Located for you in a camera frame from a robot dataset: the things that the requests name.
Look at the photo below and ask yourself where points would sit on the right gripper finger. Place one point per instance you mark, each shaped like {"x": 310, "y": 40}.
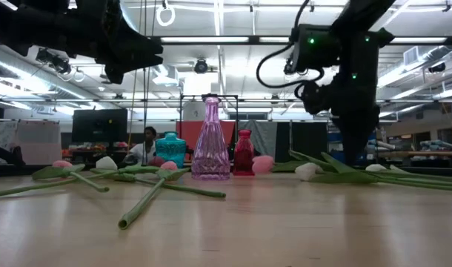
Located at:
{"x": 356, "y": 142}

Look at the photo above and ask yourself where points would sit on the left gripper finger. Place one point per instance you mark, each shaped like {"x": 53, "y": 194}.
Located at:
{"x": 141, "y": 63}
{"x": 141, "y": 41}

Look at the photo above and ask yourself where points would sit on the white artificial tulip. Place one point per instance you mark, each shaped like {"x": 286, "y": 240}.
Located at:
{"x": 106, "y": 163}
{"x": 306, "y": 171}
{"x": 375, "y": 168}

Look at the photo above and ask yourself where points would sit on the pink artificial tulip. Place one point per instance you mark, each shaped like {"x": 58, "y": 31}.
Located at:
{"x": 62, "y": 164}
{"x": 263, "y": 165}
{"x": 141, "y": 204}

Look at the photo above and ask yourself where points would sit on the dark red artificial tulip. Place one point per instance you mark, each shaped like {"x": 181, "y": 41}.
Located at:
{"x": 156, "y": 162}

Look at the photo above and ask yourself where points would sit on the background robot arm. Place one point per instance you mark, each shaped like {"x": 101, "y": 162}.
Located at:
{"x": 437, "y": 144}

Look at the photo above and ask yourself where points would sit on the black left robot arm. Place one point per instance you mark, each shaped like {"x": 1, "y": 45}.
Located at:
{"x": 44, "y": 26}

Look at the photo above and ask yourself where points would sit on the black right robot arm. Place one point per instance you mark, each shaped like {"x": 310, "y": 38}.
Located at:
{"x": 359, "y": 22}

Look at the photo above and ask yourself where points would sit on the teal glass vase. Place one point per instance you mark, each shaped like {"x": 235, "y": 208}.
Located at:
{"x": 170, "y": 150}

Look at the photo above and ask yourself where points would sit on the red glass vase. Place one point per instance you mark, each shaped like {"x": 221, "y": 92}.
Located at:
{"x": 244, "y": 155}

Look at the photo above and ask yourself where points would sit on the purple glass vase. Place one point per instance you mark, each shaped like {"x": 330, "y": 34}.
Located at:
{"x": 211, "y": 155}

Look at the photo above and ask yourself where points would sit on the black curtain panel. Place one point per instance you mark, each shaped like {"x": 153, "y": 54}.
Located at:
{"x": 309, "y": 139}

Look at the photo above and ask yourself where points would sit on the black ceiling fixture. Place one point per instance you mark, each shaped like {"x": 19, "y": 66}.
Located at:
{"x": 59, "y": 66}
{"x": 437, "y": 67}

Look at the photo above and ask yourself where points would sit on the white ceiling air vent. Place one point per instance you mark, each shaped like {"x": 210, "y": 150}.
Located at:
{"x": 411, "y": 55}

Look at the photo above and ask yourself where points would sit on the black monitor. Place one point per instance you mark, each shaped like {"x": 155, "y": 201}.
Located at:
{"x": 99, "y": 126}

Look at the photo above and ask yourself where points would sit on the red panel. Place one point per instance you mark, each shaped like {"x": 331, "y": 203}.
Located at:
{"x": 187, "y": 135}

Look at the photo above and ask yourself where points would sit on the person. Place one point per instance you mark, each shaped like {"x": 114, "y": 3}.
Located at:
{"x": 146, "y": 152}

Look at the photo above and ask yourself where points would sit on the grey cloth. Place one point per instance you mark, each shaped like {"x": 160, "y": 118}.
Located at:
{"x": 265, "y": 135}

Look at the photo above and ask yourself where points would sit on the white board panel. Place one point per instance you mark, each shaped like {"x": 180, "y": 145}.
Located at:
{"x": 37, "y": 142}

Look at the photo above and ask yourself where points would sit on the black stand frame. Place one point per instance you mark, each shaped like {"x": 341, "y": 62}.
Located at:
{"x": 190, "y": 96}

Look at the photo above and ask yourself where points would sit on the black ceiling camera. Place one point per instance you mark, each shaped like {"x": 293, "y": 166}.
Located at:
{"x": 201, "y": 66}

